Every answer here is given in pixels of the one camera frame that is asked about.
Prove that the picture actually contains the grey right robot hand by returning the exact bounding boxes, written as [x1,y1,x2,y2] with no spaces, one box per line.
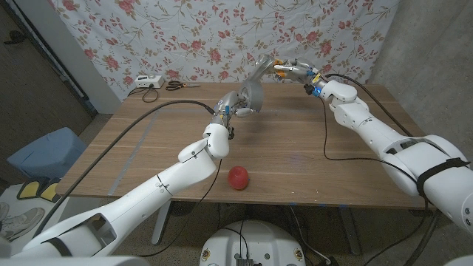
[273,57,329,96]

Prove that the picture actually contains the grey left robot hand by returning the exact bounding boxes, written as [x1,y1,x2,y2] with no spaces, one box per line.
[211,90,256,129]

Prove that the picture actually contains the grey duct tape roll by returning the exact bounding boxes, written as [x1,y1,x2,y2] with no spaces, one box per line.
[239,55,276,114]

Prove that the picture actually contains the red apple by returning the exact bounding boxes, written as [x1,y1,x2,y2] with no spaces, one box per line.
[227,166,250,191]

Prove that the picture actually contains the white power adapter box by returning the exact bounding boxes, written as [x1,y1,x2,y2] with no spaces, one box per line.
[134,75,166,89]

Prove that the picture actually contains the floral backdrop cloth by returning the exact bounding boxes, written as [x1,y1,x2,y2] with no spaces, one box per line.
[47,0,401,103]

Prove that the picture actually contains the black round floor fan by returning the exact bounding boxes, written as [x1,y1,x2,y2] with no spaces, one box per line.
[169,201,197,217]

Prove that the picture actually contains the white table leg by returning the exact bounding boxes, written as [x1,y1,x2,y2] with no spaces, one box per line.
[151,200,171,247]
[338,206,361,256]

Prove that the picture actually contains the white robot torso base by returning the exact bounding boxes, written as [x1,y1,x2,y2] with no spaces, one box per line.
[199,219,307,266]

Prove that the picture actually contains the blue padded stool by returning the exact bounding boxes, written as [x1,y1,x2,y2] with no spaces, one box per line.
[6,126,88,180]

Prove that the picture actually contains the yellow black slipper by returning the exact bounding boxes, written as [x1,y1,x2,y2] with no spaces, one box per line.
[40,178,62,204]
[16,179,44,201]

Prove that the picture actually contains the grey sneaker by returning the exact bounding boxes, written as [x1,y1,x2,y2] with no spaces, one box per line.
[0,202,46,241]

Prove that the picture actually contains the black handled scissors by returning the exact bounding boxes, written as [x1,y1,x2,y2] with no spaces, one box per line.
[165,80,200,92]

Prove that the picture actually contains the black power strip cord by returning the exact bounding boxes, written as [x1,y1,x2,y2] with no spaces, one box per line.
[127,86,160,103]

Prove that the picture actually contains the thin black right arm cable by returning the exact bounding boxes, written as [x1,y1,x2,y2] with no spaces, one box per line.
[320,96,429,266]

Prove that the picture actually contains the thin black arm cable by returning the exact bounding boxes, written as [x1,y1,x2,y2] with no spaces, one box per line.
[136,158,223,258]
[320,96,429,266]

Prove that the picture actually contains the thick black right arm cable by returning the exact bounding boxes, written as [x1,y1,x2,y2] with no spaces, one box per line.
[324,72,443,266]

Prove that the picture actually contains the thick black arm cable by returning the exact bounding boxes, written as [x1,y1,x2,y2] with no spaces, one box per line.
[324,72,443,266]
[32,99,217,239]

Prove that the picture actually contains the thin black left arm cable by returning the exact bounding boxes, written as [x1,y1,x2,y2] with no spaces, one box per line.
[136,158,223,258]

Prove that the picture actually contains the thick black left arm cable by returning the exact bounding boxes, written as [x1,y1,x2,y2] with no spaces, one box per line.
[32,99,217,239]

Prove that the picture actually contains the white floor cable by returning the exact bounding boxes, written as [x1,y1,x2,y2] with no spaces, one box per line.
[289,205,333,266]

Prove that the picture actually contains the black door handle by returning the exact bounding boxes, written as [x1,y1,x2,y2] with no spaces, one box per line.
[3,30,27,45]

